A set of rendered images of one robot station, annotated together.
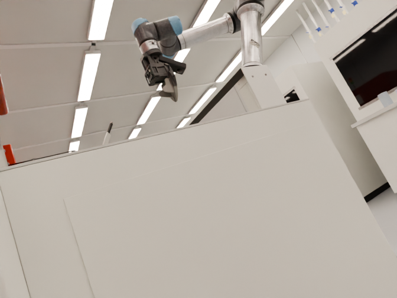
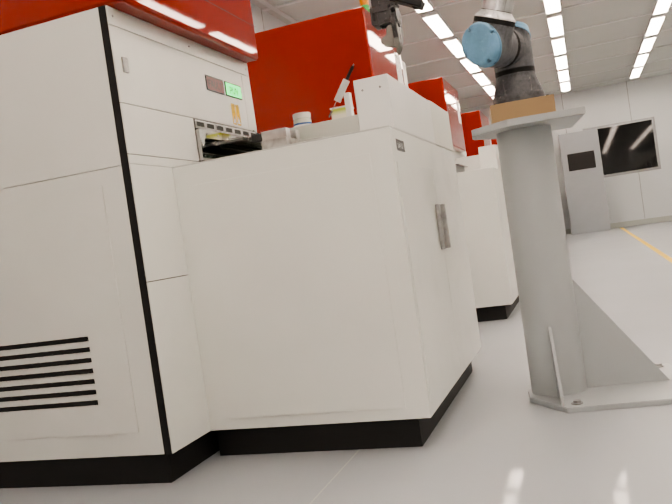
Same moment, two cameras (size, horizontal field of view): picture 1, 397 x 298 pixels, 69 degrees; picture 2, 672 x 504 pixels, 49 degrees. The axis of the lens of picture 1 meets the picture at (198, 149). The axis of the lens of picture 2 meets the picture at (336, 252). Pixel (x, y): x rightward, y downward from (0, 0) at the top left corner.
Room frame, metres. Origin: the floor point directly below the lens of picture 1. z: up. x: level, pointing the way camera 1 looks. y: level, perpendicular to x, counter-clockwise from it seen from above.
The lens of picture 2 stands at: (-0.60, -1.63, 0.56)
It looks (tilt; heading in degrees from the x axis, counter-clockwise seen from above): 1 degrees down; 52
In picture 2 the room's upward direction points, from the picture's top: 8 degrees counter-clockwise
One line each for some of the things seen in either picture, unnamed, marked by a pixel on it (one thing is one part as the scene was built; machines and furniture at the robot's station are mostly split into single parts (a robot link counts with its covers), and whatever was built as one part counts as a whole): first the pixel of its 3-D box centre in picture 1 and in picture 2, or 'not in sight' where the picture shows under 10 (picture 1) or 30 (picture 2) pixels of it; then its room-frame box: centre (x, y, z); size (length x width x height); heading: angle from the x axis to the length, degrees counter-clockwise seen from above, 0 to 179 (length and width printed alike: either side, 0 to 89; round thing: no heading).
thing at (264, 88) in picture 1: (214, 135); (398, 115); (0.92, -0.07, 0.89); 0.55 x 0.09 x 0.14; 33
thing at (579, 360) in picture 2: not in sight; (577, 254); (1.29, -0.34, 0.41); 0.51 x 0.44 x 0.82; 131
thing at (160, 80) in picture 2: not in sight; (195, 105); (0.49, 0.36, 1.02); 0.81 x 0.03 x 0.40; 33
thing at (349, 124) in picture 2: not in sight; (357, 143); (1.15, 0.40, 0.89); 0.62 x 0.35 x 0.14; 123
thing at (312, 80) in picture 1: (291, 151); not in sight; (4.59, -1.33, 1.00); 1.80 x 1.08 x 2.00; 33
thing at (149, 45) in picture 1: (150, 50); not in sight; (1.01, 0.01, 1.33); 0.08 x 0.08 x 0.05
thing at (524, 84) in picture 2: not in sight; (517, 87); (1.22, -0.26, 0.93); 0.15 x 0.15 x 0.10
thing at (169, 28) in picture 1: (167, 31); not in sight; (1.05, -0.08, 1.40); 0.11 x 0.11 x 0.08; 11
